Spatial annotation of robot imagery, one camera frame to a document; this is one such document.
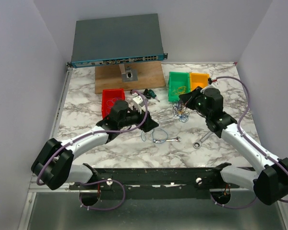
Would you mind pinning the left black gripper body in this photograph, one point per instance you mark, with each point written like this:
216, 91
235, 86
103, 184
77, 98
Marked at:
134, 118

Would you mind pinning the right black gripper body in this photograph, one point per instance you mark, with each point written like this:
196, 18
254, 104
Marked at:
198, 106

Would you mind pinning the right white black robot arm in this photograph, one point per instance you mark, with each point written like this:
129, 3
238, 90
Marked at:
269, 179

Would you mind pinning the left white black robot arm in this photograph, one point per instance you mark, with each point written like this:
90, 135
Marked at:
53, 166

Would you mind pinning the green plastic bin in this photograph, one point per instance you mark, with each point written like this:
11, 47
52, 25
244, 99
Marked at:
178, 83

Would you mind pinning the orange plastic bin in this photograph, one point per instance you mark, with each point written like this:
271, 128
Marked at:
198, 80

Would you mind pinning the silver open-end wrench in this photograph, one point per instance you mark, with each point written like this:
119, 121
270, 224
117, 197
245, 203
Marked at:
160, 141

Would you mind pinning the red plastic bin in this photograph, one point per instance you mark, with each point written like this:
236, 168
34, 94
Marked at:
109, 97

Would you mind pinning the silver ratchet wrench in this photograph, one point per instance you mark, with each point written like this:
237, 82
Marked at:
199, 142

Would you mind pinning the wooden board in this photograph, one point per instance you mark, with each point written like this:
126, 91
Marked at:
150, 75

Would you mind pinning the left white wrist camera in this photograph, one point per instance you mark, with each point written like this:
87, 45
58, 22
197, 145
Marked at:
139, 104

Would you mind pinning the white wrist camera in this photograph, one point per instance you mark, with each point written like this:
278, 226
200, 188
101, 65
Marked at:
139, 104
212, 81

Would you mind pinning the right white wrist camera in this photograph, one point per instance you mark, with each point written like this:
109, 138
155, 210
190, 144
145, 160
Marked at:
212, 81

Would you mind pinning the green handled screwdriver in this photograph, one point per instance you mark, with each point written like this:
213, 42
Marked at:
151, 93

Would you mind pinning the grey metal bracket stand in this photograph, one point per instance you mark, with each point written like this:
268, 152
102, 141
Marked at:
128, 74

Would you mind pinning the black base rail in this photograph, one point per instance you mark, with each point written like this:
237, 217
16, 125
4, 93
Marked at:
152, 183

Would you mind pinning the grey blue network switch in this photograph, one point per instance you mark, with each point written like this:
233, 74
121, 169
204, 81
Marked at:
117, 40

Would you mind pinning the aluminium extrusion frame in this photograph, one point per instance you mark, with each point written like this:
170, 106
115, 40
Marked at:
31, 195

